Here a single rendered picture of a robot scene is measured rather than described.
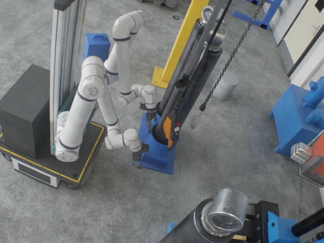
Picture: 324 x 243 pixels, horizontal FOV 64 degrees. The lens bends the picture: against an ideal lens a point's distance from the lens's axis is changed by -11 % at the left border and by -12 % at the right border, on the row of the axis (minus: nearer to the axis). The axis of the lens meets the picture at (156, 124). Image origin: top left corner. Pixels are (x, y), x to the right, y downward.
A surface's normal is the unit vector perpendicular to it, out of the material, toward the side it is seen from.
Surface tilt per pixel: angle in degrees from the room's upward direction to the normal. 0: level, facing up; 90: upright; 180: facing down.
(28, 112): 0
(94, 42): 0
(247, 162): 0
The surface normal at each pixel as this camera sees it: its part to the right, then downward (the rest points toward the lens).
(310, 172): -0.36, 0.65
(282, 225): 0.28, -0.61
